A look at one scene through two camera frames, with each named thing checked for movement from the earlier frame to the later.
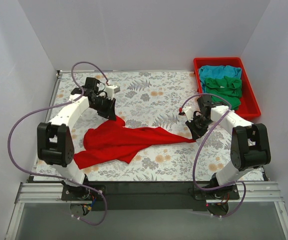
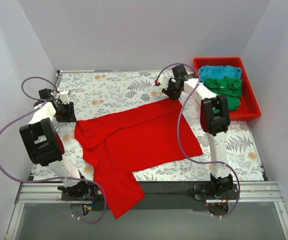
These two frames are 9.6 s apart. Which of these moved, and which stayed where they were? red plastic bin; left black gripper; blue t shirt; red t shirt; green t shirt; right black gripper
Moved: right black gripper; left black gripper; red t shirt
Stayed: green t shirt; blue t shirt; red plastic bin
